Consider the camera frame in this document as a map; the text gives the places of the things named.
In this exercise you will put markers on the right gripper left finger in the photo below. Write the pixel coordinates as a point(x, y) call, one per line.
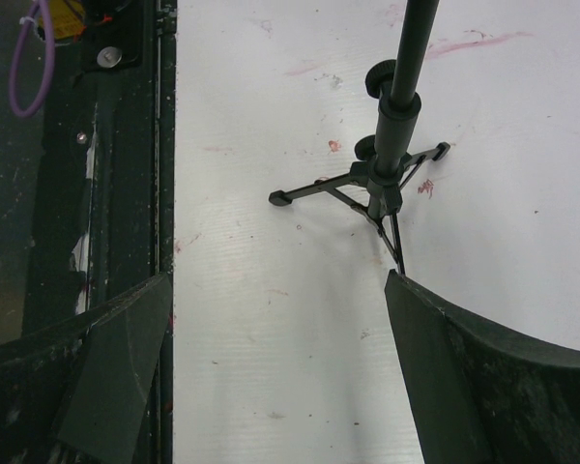
point(85, 390)

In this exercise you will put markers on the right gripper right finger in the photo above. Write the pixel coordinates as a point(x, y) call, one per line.
point(481, 392)

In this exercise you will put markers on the black tripod shock-mount stand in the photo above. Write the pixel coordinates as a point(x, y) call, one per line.
point(373, 186)

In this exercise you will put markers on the black front mounting rail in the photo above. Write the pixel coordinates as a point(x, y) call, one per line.
point(87, 120)

